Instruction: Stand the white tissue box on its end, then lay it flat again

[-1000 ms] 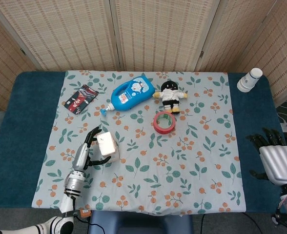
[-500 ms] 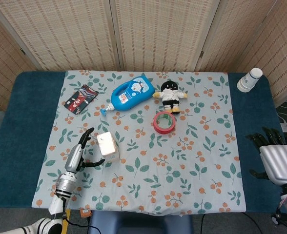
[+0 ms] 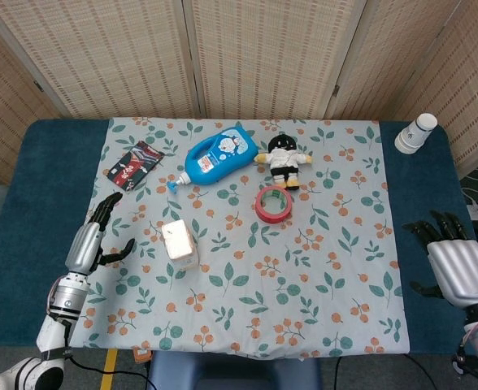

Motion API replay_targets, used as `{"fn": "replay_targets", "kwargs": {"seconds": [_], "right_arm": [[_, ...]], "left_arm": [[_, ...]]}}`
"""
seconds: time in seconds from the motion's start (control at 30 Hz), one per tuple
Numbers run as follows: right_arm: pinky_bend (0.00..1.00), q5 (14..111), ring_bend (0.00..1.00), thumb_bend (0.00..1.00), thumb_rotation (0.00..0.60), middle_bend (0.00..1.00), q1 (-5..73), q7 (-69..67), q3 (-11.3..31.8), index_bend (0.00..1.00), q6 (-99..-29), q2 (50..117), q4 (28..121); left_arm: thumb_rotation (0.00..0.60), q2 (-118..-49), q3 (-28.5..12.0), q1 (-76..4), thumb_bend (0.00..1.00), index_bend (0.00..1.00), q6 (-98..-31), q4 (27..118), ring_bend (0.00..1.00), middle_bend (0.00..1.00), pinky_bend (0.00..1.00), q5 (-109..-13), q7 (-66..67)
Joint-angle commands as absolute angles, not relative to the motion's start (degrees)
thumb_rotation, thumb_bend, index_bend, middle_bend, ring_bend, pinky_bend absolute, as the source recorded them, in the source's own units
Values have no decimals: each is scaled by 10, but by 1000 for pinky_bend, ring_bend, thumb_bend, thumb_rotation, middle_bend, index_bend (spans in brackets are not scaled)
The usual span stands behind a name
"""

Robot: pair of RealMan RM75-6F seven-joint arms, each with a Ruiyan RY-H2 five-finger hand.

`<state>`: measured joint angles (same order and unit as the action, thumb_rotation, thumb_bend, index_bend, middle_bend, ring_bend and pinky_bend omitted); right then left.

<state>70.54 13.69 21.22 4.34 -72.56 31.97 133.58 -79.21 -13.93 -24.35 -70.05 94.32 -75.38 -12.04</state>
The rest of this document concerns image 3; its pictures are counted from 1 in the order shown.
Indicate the white paper cup stack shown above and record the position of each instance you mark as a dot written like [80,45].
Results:
[411,136]

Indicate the white rectangular box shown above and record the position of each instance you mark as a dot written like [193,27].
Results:
[178,243]

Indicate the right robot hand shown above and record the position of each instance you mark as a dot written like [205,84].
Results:
[462,268]

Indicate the bamboo folding screen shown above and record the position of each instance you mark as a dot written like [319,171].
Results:
[113,57]

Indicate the black and white plush doll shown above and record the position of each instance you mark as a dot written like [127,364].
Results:
[281,160]

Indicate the blue chair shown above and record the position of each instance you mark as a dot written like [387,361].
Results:
[231,373]

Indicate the red tape roll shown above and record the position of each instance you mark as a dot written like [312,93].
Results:
[263,213]

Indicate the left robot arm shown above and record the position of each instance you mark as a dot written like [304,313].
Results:
[66,298]

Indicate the small orange tag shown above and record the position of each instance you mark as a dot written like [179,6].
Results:
[141,355]

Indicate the blue pump bottle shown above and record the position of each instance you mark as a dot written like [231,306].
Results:
[218,156]

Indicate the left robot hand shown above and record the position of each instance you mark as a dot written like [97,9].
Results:
[84,248]

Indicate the teal table cover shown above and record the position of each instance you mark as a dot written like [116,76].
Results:
[40,183]

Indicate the dark red snack packet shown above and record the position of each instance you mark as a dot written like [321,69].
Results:
[135,164]

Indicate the floral tablecloth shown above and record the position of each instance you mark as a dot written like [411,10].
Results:
[263,264]

